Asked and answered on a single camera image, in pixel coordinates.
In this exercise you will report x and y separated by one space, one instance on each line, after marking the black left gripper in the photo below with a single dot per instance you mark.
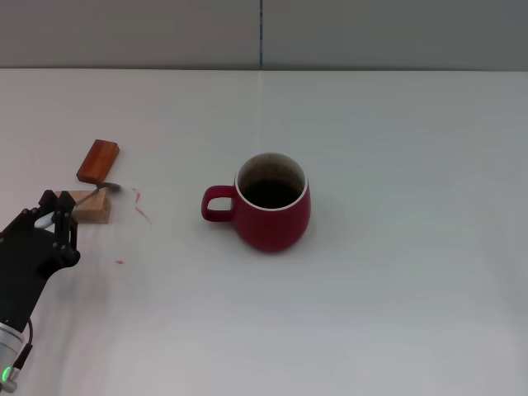
22 272

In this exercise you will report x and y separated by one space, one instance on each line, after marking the dark reddish wooden block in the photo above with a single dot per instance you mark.
99 161

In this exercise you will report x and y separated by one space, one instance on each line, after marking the red ceramic mug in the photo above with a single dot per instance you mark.
272 227

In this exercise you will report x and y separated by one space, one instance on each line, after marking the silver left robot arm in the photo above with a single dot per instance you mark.
8 354

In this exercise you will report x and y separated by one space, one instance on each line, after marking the light wooden block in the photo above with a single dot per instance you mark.
97 209

